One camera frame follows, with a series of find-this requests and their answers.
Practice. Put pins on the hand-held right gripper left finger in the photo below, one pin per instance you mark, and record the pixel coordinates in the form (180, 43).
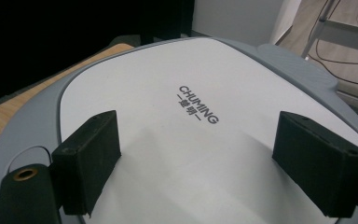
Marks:
(87, 161)

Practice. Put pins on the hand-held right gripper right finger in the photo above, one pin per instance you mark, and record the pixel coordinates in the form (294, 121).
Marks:
(317, 161)

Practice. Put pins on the metal stand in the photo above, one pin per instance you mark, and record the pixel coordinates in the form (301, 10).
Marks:
(348, 34)

